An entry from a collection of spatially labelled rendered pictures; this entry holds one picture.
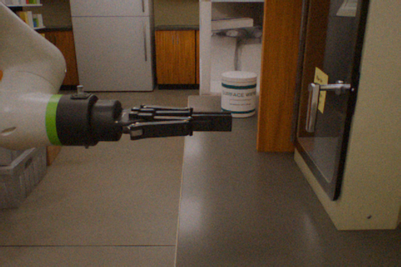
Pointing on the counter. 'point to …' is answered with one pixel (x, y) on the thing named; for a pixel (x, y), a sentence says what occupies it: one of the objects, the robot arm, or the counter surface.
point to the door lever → (317, 101)
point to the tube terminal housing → (371, 131)
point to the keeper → (356, 92)
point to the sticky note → (321, 83)
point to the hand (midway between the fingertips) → (212, 121)
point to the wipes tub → (239, 93)
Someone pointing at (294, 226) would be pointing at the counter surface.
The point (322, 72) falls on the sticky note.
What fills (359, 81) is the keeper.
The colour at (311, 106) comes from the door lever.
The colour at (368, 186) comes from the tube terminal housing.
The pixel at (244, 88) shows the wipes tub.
